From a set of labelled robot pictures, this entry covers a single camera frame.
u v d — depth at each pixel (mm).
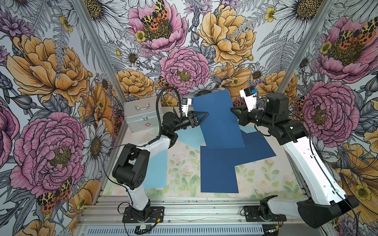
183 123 726
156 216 749
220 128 792
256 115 553
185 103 715
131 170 478
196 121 715
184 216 745
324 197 380
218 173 885
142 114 994
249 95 549
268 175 874
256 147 716
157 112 650
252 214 738
